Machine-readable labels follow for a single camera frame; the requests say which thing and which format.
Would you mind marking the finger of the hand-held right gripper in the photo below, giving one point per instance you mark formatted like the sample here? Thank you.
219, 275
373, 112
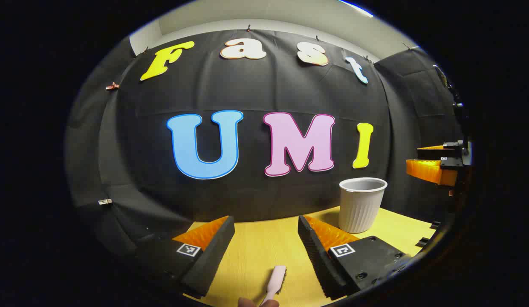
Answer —
439, 152
428, 170

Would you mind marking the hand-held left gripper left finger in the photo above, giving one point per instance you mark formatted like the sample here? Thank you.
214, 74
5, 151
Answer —
213, 256

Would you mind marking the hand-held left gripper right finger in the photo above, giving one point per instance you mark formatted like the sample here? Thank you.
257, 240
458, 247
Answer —
317, 256

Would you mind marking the small pink broom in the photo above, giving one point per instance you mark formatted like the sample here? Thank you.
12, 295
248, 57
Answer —
276, 279

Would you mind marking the white ribbed garbage bin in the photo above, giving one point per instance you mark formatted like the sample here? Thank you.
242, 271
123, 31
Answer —
360, 209

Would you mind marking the yellow wooden desktop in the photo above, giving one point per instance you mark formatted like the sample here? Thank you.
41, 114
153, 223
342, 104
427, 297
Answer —
255, 247

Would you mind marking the black desk clamp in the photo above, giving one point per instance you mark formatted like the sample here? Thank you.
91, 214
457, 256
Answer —
435, 224
422, 242

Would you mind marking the white cloth clip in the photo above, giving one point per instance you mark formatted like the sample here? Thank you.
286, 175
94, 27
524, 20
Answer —
105, 201

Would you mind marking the black backdrop cloth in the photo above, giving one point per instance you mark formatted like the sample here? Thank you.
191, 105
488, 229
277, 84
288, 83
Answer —
255, 94

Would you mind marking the orange cloth clip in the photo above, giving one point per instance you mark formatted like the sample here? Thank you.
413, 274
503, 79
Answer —
112, 87

